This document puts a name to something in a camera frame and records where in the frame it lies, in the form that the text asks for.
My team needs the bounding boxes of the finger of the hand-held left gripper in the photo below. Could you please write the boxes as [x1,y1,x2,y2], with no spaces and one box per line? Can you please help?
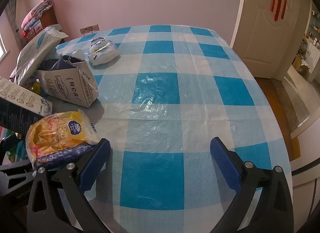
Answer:
[0,133,23,149]
[0,159,36,188]

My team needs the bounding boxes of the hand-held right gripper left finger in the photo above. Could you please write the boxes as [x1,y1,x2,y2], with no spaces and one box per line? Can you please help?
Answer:
[26,138,112,233]

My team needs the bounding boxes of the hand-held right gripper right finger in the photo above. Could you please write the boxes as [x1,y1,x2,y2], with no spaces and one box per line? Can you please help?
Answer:
[210,136,294,233]

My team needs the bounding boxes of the cartoon print tissue pack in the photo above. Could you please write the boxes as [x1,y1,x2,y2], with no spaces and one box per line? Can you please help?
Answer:
[26,109,100,171]

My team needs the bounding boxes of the blue checked tablecloth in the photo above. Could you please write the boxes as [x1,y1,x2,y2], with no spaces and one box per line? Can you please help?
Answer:
[37,25,293,233]

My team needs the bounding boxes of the crushed white milk carton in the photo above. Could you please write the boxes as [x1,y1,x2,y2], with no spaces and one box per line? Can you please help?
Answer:
[37,55,99,108]

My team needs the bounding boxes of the large white plastic bag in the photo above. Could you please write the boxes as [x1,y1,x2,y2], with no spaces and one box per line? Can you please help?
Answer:
[10,25,68,86]

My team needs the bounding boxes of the window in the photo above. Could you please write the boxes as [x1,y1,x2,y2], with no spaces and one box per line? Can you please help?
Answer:
[0,33,10,59]

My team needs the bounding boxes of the grey mesh curtain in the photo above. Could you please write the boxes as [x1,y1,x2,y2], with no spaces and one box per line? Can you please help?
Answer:
[4,0,19,55]

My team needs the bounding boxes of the cardboard box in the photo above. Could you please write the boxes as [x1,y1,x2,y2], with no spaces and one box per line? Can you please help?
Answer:
[292,55,310,74]

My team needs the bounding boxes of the wooden cabinet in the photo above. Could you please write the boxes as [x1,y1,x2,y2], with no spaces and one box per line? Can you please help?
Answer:
[23,6,59,43]

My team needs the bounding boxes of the folded floral blanket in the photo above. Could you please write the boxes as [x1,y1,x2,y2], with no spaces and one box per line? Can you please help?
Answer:
[21,0,54,31]

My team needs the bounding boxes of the white door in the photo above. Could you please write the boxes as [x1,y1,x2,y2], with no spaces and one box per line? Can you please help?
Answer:
[229,0,313,81]

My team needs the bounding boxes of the beige wall socket panel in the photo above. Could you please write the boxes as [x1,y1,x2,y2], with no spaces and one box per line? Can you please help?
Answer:
[80,24,99,34]

